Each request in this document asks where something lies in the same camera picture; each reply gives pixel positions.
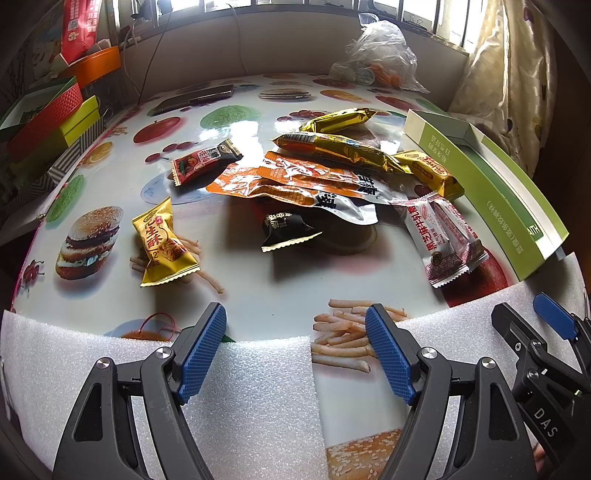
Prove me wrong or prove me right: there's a white red sesame packet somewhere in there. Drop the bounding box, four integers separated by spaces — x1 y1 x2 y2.
430 196 488 272
396 195 470 288

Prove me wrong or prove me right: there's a yellow peanut crisp packet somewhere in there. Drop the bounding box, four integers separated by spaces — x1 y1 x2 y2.
132 198 200 288
394 150 465 200

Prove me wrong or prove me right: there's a black small snack packet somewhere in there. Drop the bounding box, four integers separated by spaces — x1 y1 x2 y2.
260 212 322 253

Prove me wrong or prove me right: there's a red black plum candy packet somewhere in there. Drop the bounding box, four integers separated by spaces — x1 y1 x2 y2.
171 139 243 187

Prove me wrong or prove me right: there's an orange white snack pouch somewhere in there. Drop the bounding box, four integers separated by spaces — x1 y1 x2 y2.
205 163 379 226

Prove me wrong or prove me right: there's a gold long snack bar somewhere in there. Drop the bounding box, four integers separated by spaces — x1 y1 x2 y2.
300 107 377 134
273 132 412 174

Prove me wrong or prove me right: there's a green white cardboard box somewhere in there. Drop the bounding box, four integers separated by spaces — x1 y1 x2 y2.
404 110 569 280

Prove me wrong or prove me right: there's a white foam sheet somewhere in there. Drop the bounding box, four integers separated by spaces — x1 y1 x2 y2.
0 252 588 480

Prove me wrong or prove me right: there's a cream patterned curtain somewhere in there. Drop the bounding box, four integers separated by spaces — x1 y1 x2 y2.
449 1 557 176

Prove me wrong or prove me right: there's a black white striped box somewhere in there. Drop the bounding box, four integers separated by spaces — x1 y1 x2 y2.
26 116 105 198

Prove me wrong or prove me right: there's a yellow green box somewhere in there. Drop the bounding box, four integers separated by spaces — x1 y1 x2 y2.
31 95 100 160

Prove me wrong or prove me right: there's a clear plastic bag with items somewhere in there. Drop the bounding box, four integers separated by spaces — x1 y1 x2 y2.
329 20 429 94

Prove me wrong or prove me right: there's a black smartphone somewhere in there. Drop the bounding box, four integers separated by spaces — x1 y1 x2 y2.
148 84 235 117

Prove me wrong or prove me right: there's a red snack bag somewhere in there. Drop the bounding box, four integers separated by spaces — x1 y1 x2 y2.
61 0 102 64

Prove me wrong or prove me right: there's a black cable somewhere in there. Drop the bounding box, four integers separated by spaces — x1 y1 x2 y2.
136 8 174 106

